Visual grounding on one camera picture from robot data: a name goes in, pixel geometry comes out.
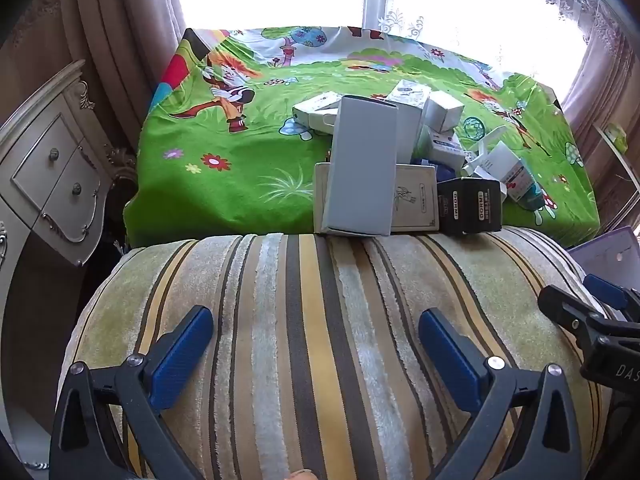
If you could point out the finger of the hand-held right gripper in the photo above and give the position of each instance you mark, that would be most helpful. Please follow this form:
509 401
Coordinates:
565 307
606 291

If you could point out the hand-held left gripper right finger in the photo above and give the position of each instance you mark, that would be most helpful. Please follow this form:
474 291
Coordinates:
450 355

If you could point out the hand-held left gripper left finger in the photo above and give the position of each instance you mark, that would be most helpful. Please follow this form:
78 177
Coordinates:
180 355

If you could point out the purple cardboard box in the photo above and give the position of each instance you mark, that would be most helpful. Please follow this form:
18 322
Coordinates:
605 255

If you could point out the teal medicine box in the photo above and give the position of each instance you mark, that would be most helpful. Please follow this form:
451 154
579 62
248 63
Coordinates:
531 196

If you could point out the black box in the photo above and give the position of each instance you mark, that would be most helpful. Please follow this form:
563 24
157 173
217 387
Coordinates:
470 205

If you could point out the white box with red print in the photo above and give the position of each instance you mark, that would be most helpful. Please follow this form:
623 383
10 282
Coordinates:
505 165

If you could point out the white box with line drawing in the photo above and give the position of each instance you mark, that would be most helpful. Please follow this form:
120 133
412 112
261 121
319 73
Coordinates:
415 197

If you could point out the dark blue box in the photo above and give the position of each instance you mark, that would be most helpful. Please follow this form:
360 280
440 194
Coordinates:
435 170

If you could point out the white red blue medicine box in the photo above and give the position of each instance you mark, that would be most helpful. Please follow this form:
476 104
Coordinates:
445 147

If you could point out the large plain white box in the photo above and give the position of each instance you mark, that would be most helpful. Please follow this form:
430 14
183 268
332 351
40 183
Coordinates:
360 170

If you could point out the small white cube box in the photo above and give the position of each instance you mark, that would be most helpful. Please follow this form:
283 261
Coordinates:
445 110

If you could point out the tall white beige box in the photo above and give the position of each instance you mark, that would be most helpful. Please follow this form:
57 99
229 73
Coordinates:
407 110

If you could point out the white box with slot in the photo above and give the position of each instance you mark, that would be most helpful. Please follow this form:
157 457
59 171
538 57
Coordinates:
317 110

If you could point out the white side table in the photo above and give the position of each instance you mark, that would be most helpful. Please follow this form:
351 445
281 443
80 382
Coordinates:
615 165

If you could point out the striped plush cushion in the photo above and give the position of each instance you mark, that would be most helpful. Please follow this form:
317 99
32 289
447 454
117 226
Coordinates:
320 335

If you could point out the green tissue pack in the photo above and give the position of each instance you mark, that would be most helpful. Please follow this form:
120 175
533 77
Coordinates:
617 137

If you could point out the brown patterned curtain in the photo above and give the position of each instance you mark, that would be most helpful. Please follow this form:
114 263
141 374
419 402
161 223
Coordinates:
115 35
605 85

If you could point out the ornate white dresser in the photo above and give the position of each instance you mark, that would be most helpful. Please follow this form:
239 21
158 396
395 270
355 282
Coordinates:
50 175

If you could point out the green cartoon printed blanket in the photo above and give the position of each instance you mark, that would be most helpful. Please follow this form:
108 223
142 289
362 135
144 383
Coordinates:
240 125

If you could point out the embroidered sheer lace curtain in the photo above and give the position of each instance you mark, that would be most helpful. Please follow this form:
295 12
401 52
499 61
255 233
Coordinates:
450 10

